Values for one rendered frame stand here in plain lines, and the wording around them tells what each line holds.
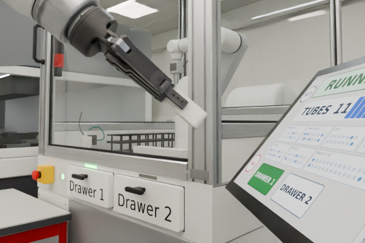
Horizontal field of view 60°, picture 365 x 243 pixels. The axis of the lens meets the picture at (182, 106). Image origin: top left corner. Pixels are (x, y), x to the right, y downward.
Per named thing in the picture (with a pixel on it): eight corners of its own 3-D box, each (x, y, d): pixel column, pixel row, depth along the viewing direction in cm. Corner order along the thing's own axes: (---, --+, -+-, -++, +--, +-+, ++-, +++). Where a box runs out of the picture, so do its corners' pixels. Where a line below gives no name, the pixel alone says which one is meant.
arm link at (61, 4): (80, -7, 54) (107, 16, 54) (42, 31, 52) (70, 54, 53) (69, -37, 45) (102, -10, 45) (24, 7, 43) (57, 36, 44)
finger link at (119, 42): (107, 32, 48) (104, 18, 43) (134, 53, 49) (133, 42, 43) (97, 43, 48) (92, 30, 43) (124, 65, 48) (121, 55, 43)
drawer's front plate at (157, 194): (179, 232, 78) (179, 187, 79) (113, 210, 98) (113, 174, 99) (184, 231, 79) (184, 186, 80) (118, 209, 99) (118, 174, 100)
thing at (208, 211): (212, 248, 73) (212, 185, 74) (37, 186, 144) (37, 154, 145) (346, 187, 141) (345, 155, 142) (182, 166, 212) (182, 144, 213)
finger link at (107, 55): (121, 38, 49) (120, 34, 48) (176, 84, 49) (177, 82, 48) (104, 56, 48) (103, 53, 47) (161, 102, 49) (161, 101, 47)
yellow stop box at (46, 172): (41, 184, 128) (42, 166, 129) (35, 182, 133) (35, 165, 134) (54, 183, 132) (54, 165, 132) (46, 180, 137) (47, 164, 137)
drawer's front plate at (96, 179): (108, 209, 100) (108, 173, 101) (66, 194, 120) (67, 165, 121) (113, 208, 101) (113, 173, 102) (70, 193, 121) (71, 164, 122)
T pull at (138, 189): (140, 195, 83) (140, 190, 83) (124, 191, 89) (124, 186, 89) (151, 193, 86) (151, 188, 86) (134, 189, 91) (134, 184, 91)
